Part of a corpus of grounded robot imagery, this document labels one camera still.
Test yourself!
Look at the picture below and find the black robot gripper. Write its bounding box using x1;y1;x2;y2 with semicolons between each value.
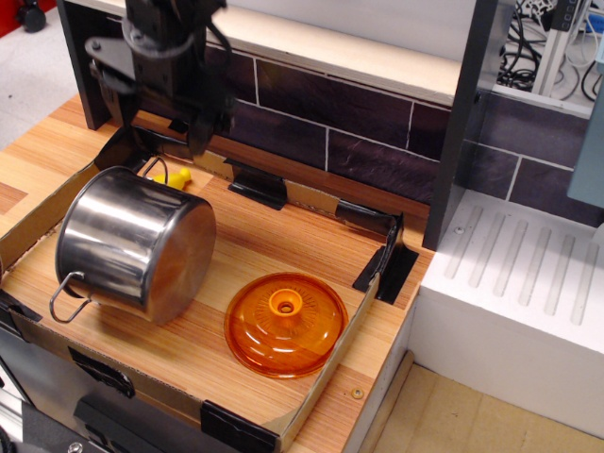
85;18;236;159

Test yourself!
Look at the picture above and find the stainless steel pot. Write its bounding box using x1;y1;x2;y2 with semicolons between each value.
55;166;216;324

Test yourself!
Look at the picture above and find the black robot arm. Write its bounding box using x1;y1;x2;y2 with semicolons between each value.
85;1;235;160

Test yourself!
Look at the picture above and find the orange transparent pot lid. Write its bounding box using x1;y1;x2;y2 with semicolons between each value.
224;273;348;378

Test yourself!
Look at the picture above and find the yellow plastic squeeze bottle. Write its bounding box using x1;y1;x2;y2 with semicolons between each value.
152;168;192;190

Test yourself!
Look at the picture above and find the black caster wheel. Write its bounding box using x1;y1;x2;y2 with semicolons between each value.
15;0;46;33

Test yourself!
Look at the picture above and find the white dish drainer block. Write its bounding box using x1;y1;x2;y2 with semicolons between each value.
409;191;603;437

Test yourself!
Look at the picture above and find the grey-blue box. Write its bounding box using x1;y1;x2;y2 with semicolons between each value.
566;70;604;209

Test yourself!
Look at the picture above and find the dark grey shelf frame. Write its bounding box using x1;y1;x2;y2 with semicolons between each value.
58;1;483;250

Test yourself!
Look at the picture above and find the black cable bundle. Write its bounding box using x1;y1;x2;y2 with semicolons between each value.
497;0;604;101

